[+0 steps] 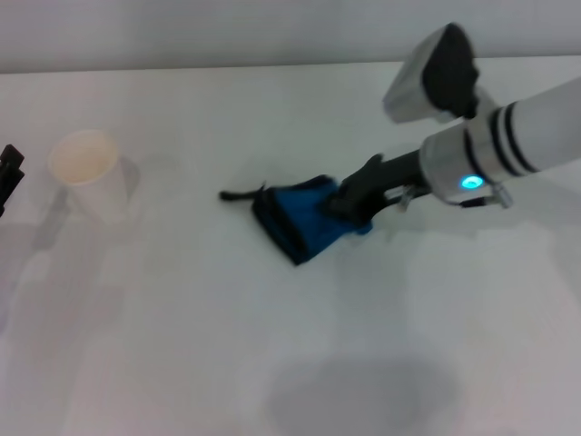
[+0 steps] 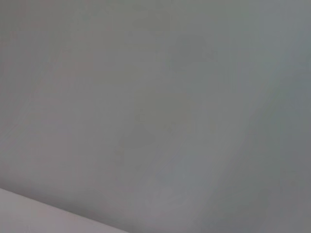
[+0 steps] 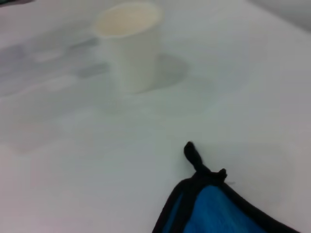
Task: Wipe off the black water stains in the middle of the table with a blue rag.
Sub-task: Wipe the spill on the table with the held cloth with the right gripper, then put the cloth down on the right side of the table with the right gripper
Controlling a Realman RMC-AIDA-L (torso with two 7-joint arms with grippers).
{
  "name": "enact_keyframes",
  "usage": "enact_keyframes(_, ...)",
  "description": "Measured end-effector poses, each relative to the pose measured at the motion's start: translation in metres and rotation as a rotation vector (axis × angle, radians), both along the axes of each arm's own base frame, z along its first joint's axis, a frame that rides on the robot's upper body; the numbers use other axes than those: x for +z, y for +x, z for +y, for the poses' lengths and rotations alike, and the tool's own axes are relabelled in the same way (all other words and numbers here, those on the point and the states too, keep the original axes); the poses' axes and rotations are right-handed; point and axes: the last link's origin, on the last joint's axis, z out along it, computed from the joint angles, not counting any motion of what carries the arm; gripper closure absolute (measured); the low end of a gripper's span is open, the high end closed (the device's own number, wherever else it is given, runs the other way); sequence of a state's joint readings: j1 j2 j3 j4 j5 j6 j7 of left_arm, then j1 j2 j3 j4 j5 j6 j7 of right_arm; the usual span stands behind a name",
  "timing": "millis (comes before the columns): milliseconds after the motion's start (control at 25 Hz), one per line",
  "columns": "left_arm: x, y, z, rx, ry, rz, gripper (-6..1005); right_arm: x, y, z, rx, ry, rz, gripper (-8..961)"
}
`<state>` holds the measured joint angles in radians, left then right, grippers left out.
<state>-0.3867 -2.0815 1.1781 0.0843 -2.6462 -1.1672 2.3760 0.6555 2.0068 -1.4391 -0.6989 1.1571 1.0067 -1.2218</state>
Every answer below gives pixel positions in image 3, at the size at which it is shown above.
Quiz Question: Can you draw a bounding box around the blue rag with black trim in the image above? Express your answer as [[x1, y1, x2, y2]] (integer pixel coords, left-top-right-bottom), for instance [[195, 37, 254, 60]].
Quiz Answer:
[[152, 141, 302, 233]]

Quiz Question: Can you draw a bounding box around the white paper cup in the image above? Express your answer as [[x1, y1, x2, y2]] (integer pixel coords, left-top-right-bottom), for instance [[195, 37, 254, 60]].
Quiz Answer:
[[94, 1, 164, 94]]

